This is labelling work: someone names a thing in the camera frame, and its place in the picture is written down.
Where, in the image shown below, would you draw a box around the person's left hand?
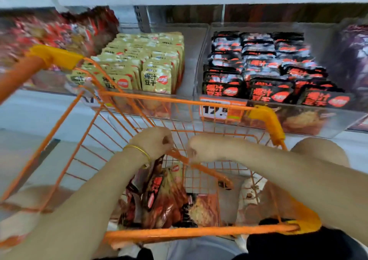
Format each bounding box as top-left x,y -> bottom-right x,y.
128,126 -> 176,166

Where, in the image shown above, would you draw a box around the person's right hand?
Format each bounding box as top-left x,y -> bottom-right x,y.
187,133 -> 242,163

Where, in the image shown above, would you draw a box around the pile of black orange snacks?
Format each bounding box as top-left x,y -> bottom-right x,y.
118,156 -> 222,229

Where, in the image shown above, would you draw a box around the row of black orange snacks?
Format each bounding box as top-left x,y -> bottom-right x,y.
273,33 -> 354,109
241,33 -> 297,104
202,31 -> 248,98

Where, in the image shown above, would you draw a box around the row of yellow orange snacks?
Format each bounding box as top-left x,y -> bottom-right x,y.
69,34 -> 136,86
141,33 -> 185,95
97,34 -> 151,92

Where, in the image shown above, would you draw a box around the orange shopping cart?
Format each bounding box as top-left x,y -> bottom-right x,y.
0,44 -> 323,249

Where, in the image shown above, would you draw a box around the person's left forearm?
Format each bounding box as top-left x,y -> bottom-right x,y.
0,148 -> 151,260

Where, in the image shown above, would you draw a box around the person's right forearm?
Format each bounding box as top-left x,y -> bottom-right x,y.
230,139 -> 368,246

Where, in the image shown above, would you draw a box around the orange price tag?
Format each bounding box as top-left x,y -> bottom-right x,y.
199,96 -> 249,123
83,93 -> 104,106

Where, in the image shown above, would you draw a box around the person's right white sandal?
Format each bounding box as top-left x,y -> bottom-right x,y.
238,179 -> 264,223

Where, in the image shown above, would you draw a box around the person's right leg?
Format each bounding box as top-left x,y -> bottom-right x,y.
259,137 -> 350,223

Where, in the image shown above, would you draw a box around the person's leg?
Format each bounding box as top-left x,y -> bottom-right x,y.
259,137 -> 350,223
0,185 -> 61,240

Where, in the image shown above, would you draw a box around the person's left leg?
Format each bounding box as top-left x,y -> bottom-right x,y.
0,185 -> 61,240

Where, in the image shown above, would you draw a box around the black shorts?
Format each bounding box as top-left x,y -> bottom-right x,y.
109,225 -> 368,260

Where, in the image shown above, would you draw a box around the pile of red tan packets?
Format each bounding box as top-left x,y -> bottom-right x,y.
0,7 -> 120,59

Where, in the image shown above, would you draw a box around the pile of purple packets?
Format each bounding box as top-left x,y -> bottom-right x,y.
340,24 -> 368,97

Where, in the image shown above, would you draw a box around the gold bracelet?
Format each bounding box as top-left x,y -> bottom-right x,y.
125,145 -> 151,168

